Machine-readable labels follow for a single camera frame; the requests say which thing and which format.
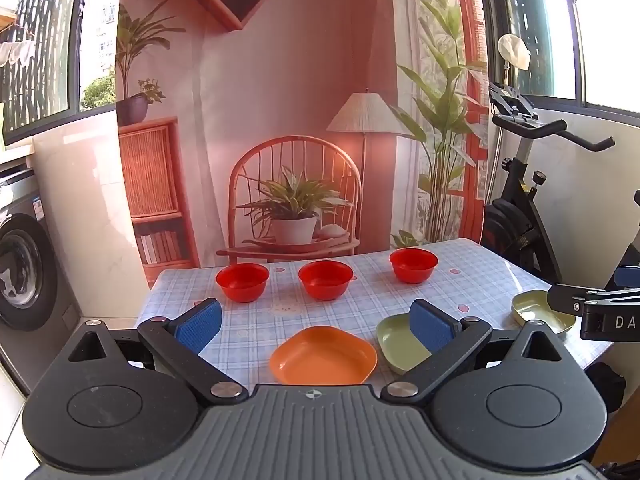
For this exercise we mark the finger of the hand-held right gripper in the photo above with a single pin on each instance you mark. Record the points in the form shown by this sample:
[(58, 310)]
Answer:
[(627, 277), (567, 297)]

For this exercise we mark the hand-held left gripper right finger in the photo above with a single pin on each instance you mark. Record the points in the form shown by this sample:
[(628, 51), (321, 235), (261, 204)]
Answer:
[(432, 325)]

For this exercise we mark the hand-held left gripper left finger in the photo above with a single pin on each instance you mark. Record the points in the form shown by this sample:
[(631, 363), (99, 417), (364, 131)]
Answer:
[(200, 327)]

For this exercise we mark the olive green plastic plate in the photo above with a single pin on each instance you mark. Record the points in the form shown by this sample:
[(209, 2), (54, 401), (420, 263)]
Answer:
[(535, 307), (395, 345)]

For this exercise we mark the red plastic bowl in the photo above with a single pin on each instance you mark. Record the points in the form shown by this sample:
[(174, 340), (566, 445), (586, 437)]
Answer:
[(326, 282), (242, 285), (414, 267)]

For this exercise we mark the orange plastic plate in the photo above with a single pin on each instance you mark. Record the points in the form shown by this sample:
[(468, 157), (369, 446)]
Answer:
[(320, 360)]

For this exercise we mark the blue plaid tablecloth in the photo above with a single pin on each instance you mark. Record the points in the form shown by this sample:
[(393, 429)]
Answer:
[(350, 315)]

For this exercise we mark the black exercise bike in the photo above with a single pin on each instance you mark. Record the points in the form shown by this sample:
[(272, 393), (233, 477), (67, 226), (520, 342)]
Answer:
[(520, 220)]

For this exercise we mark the grey washing machine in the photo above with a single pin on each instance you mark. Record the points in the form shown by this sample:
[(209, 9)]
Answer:
[(30, 270)]

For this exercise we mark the white cloth bag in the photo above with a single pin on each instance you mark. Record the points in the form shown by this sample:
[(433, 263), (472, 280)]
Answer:
[(514, 51)]

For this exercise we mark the dark framed window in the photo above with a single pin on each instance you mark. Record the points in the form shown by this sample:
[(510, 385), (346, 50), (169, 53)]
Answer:
[(590, 25), (45, 35)]

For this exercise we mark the printed room backdrop cloth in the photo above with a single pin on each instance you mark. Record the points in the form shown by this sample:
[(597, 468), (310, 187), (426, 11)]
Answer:
[(280, 60)]

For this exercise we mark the white hanging cloth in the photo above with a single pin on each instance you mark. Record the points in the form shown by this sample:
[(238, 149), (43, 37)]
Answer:
[(17, 52)]

